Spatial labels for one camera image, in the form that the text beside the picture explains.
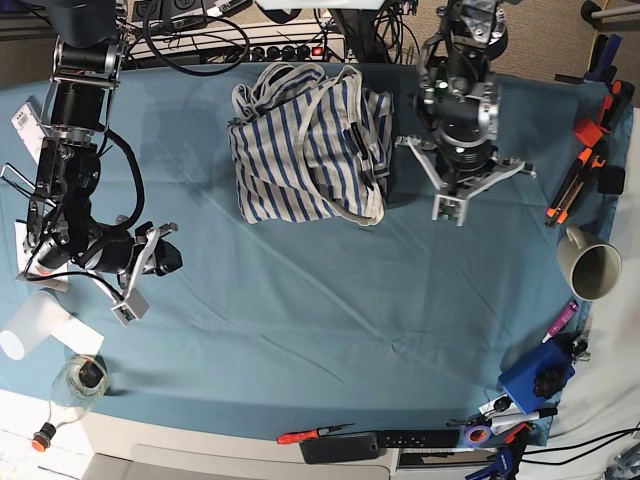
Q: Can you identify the black marker pen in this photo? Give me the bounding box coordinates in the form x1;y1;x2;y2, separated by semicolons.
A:
490;407;558;435

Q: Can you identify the clear glass bottle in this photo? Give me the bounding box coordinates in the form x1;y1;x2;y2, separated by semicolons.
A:
31;354;109;453

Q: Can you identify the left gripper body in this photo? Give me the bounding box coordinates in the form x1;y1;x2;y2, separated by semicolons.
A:
434;127;498;188

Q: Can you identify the orange black clamp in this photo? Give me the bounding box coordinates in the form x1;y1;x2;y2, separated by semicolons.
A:
598;80;636;134

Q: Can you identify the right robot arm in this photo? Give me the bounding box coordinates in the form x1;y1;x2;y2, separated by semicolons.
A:
25;1;183;280

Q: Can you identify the blue black bar clamp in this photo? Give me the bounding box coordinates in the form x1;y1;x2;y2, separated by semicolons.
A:
465;422;532;480

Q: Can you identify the pink white pen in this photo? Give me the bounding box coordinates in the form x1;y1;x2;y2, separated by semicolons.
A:
542;300;579;343

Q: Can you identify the purple tape roll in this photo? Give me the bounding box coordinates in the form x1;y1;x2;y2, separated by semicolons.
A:
464;424;492;448

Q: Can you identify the teal table cloth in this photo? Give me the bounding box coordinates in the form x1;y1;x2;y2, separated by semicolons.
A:
0;62;634;447

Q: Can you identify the black remote control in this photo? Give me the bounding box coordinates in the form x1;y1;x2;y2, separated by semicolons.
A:
376;430;460;449

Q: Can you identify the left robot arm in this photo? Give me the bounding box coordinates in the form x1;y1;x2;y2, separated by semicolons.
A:
414;1;508;195

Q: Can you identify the metal hex key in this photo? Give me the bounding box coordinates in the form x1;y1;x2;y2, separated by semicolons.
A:
1;163;35;198

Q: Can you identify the black smartphone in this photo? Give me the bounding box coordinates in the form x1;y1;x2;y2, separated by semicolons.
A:
299;432;380;465

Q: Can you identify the white barcode blister pack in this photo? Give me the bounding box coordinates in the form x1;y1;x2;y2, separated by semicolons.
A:
11;101;47;163

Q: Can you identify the orange black utility knife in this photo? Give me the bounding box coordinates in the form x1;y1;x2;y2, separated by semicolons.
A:
545;140;609;228

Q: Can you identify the grey ceramic mug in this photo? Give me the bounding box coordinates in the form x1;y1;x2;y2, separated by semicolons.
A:
556;225;622;301

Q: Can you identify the red handled screwdriver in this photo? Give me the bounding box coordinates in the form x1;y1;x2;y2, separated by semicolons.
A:
276;423;352;445

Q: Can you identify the blue plastic box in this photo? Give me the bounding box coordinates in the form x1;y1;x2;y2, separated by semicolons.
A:
498;340;575;414

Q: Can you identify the orange plastic block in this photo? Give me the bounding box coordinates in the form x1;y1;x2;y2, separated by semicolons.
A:
573;118;603;148

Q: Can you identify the blue white striped T-shirt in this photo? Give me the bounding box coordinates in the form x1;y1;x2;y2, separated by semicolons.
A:
227;63;394;227

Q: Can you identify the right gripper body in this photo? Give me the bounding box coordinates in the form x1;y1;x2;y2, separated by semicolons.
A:
79;231;142;275

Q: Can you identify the black square block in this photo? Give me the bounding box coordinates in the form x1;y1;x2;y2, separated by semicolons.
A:
597;166;626;196

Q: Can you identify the black power strip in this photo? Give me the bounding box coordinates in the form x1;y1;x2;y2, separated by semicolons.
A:
247;43;331;62

